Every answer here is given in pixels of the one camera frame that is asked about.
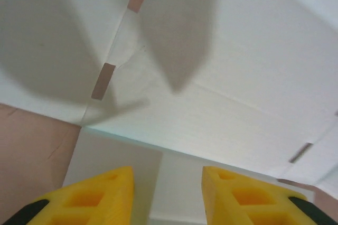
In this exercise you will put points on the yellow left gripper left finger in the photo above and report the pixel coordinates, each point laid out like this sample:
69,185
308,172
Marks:
87,204

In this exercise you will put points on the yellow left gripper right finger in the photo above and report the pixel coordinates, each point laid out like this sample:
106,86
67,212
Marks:
253,204

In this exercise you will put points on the light green paper box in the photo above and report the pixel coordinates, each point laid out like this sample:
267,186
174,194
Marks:
237,50

